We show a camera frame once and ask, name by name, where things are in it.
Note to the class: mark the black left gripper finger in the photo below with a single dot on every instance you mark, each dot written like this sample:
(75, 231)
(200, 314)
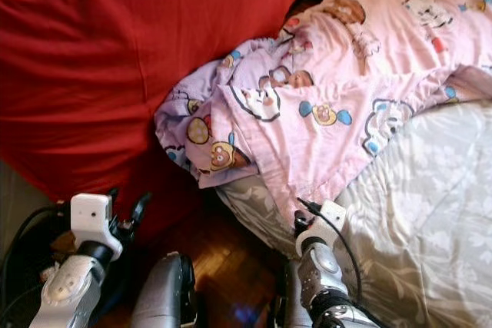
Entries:
(141, 208)

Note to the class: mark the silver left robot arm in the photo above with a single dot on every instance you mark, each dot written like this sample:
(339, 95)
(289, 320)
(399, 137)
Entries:
(73, 289)

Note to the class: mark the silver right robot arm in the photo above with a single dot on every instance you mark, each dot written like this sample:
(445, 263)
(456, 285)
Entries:
(327, 278)

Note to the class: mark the brown cardboard piece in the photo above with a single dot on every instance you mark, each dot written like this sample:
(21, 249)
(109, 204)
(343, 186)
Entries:
(63, 243)

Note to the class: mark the grey right robot leg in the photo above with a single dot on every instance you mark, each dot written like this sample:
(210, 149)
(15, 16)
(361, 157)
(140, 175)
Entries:
(289, 297)

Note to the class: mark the white crumpled packaging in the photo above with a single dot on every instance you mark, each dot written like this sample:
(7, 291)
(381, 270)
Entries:
(49, 273)

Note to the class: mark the black trash bin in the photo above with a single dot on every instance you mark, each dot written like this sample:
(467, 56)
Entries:
(19, 282)

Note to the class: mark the bed with beige floral sheet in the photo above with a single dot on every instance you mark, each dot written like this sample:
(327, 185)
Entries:
(423, 213)

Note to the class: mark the pink cartoon print blanket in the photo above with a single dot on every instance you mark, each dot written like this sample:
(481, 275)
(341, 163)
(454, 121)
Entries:
(346, 90)

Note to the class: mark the red sofa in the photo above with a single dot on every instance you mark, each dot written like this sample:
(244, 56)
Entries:
(123, 67)

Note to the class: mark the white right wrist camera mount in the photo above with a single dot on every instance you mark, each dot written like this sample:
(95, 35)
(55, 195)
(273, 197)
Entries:
(323, 226)

